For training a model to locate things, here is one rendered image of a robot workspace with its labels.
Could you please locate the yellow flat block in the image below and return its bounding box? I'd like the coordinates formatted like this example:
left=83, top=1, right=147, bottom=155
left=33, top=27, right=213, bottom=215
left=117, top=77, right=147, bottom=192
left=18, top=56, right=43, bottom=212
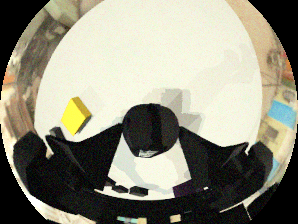
left=61, top=96, right=90, bottom=136

